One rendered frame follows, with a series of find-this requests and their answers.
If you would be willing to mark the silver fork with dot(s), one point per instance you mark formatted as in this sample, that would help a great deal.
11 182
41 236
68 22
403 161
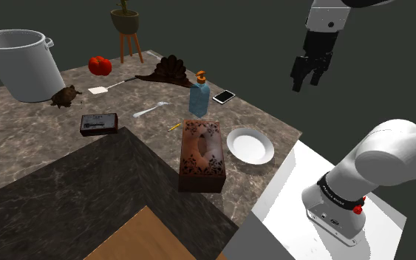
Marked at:
150 109

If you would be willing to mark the white plate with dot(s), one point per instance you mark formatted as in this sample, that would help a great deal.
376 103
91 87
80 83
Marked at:
250 146

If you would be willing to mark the blue soap dispenser orange pump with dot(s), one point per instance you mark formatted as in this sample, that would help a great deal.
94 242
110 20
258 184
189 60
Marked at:
199 97

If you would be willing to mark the brown ornate tissue box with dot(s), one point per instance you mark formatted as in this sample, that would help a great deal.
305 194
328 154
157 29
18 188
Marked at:
202 155

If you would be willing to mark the red bell pepper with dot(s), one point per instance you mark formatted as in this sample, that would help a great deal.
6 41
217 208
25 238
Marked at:
100 66

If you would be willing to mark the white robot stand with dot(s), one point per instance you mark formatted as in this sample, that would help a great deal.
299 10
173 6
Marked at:
328 230

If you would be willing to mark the potted plant on wooden stand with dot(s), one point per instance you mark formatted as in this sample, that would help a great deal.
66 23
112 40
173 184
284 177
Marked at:
126 25

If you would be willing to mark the yellow pencil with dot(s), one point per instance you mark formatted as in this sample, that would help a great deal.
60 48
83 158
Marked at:
174 127

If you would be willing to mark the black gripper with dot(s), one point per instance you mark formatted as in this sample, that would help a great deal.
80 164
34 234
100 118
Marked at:
318 44

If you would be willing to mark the dark brown fan-shaped ornament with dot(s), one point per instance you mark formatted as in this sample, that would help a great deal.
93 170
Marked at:
170 70

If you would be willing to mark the brown turtle figure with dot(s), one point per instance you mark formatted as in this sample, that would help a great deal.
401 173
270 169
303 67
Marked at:
63 96

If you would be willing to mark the large white stock pot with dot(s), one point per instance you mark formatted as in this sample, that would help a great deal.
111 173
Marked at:
20 64

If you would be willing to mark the white-framed black phone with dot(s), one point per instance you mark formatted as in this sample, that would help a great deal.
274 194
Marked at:
224 96

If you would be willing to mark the dark brown rectangular box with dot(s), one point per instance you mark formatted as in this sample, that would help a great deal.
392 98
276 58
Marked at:
99 124

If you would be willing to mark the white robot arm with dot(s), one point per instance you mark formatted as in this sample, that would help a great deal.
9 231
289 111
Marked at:
384 158

